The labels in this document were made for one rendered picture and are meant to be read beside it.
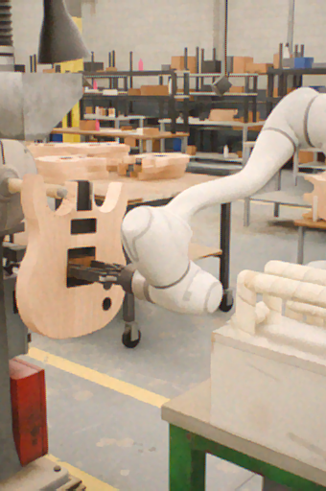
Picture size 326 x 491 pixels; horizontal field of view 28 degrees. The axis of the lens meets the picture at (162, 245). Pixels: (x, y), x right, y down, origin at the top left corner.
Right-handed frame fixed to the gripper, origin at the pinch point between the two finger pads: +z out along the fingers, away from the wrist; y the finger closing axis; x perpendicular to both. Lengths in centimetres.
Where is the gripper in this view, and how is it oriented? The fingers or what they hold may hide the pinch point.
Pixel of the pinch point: (81, 267)
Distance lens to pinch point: 170.4
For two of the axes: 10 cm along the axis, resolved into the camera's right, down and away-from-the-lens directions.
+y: 6.4, -0.7, 7.7
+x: 0.6, -9.9, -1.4
